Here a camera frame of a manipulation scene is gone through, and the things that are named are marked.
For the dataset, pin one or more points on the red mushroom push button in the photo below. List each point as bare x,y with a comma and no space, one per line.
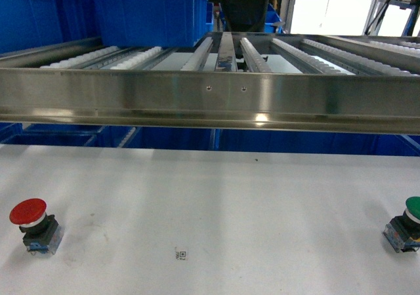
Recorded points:
42,232

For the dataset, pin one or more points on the green mushroom push button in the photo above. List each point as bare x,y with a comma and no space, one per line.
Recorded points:
402,232

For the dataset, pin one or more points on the blue bin under shelf right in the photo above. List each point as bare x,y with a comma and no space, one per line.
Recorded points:
269,141

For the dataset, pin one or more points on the blue bin under shelf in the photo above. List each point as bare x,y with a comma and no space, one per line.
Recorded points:
56,135
269,141

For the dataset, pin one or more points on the stainless steel roller shelf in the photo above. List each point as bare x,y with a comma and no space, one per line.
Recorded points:
229,80

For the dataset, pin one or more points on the blue plastic bin on shelf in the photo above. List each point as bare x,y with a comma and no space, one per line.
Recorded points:
149,23

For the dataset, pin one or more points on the blue bin under shelf left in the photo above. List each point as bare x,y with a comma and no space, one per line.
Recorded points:
56,135

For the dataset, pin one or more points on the small QR code sticker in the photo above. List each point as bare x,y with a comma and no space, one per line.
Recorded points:
181,254

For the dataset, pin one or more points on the black office chair back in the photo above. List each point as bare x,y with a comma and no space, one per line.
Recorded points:
244,15

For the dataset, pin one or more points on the large blue bin far left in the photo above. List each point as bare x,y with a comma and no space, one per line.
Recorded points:
29,24

